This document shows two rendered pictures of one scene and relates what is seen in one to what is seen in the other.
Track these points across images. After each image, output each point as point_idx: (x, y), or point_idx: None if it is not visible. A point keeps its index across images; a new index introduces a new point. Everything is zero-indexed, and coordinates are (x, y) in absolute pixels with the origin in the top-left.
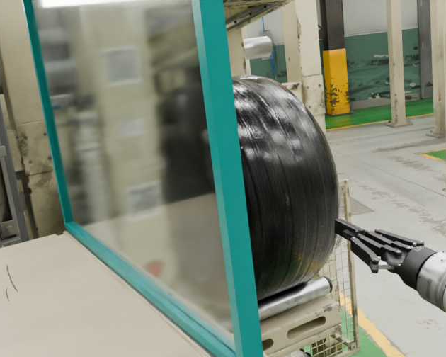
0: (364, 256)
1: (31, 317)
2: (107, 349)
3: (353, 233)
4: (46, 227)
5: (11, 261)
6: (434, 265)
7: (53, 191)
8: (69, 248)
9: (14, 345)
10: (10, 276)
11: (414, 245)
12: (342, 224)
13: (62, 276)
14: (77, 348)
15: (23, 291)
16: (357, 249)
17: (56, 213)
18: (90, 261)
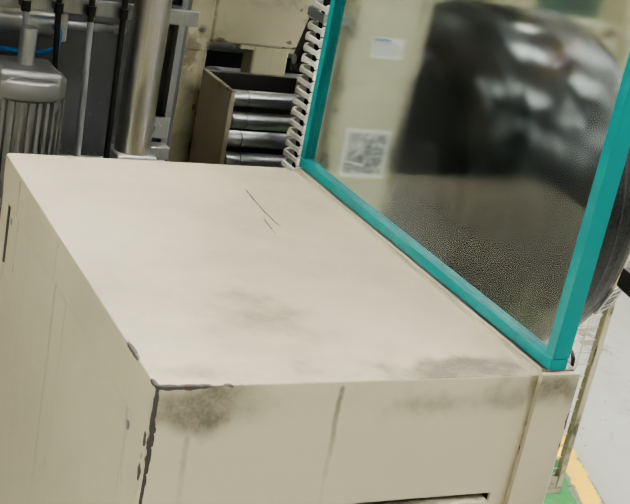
0: None
1: (312, 258)
2: (408, 310)
3: None
4: None
5: (248, 186)
6: None
7: (188, 82)
8: (315, 193)
9: (309, 278)
10: (260, 205)
11: None
12: None
13: (324, 225)
14: (376, 300)
15: (285, 227)
16: None
17: (180, 118)
18: (348, 218)
